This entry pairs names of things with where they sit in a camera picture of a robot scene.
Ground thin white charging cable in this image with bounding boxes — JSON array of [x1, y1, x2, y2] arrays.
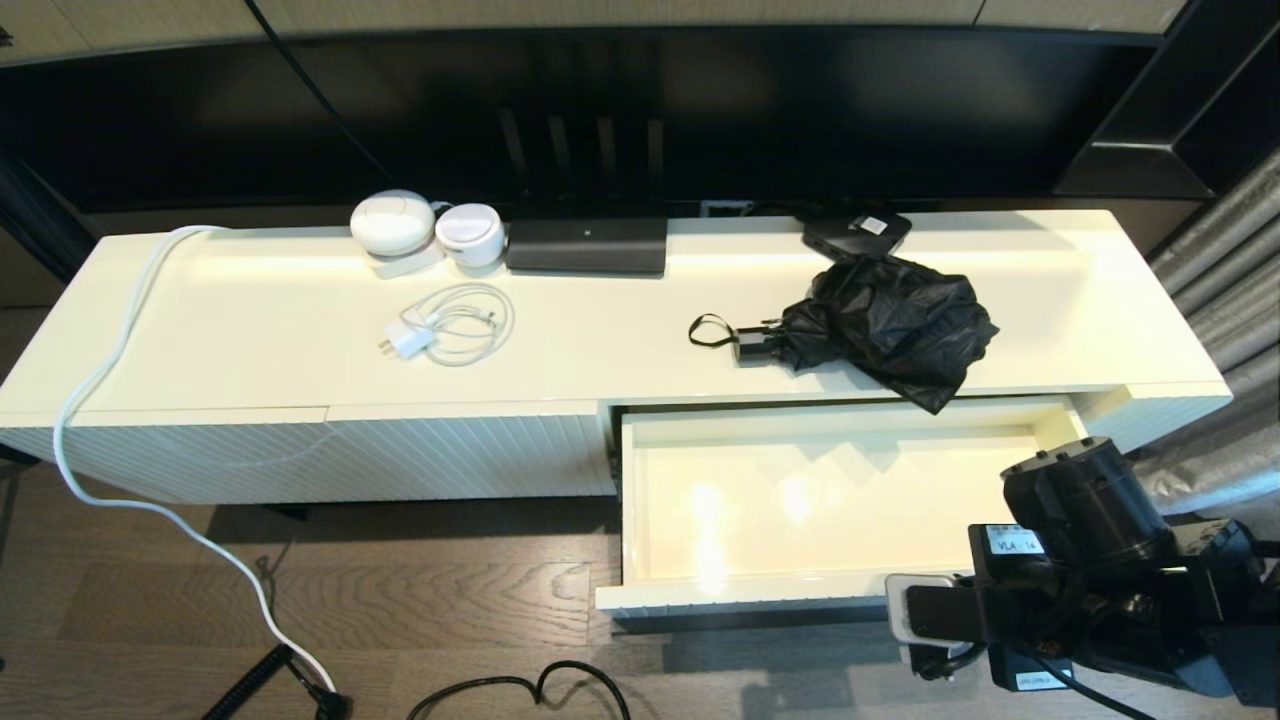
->
[[400, 282, 516, 367]]

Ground black television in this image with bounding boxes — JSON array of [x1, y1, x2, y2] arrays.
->
[[0, 25, 1186, 216]]

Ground small white round device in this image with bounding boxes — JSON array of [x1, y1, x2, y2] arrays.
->
[[436, 203, 506, 269]]

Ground white tv cabinet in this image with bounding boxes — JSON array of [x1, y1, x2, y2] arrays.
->
[[0, 208, 1233, 506]]

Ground thick white power cord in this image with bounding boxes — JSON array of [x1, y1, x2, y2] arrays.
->
[[53, 226, 336, 696]]

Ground black coiled cable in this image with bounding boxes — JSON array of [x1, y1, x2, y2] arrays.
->
[[203, 643, 296, 720]]

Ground white charger adapter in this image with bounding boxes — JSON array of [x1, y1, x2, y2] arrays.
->
[[379, 320, 439, 361]]

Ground black floor cable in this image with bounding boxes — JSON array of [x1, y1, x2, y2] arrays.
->
[[407, 660, 631, 720]]

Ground thin black camera cable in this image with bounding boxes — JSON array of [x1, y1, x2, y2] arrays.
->
[[1030, 655, 1153, 720]]

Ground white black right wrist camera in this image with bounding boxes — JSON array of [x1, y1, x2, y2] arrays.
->
[[885, 573, 991, 669]]

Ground white fluted drawer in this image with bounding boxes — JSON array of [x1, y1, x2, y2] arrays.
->
[[596, 395, 1091, 613]]

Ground black router with antennas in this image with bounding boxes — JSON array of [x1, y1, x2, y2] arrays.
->
[[497, 108, 668, 276]]

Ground black shelf unit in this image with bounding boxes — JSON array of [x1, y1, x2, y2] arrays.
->
[[1050, 0, 1280, 201]]

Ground large white round device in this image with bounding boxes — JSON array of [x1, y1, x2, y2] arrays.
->
[[350, 189, 448, 281]]

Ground small black set-top box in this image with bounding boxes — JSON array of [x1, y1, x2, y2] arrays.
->
[[800, 209, 912, 263]]

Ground black umbrella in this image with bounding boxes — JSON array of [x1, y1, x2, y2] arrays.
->
[[687, 254, 999, 415]]

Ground black power plug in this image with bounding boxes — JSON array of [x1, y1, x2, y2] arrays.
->
[[285, 655, 353, 720]]

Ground thin black wall cable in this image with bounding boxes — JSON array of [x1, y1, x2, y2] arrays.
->
[[245, 0, 396, 186]]

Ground dark grey curtain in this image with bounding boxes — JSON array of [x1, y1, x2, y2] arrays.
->
[[0, 150, 101, 286]]

